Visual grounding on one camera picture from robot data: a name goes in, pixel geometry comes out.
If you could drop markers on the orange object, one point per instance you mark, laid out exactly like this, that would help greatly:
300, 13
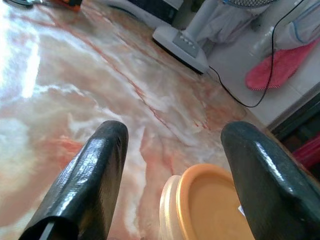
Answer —
70, 4

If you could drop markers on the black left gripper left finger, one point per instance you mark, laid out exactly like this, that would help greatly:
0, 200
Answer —
82, 180

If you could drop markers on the white standing fan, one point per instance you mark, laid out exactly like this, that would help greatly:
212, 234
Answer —
185, 45

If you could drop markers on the pink cloth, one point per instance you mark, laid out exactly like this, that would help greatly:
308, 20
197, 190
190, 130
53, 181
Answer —
287, 65

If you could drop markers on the black box appliance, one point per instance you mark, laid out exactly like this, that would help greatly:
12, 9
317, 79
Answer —
155, 7

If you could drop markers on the red plastic item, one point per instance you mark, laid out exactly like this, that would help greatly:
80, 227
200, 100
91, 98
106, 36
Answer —
310, 152

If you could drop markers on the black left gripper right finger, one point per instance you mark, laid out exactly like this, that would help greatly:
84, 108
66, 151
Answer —
265, 180

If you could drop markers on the white cover blue trim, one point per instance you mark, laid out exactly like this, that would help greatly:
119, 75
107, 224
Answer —
305, 22

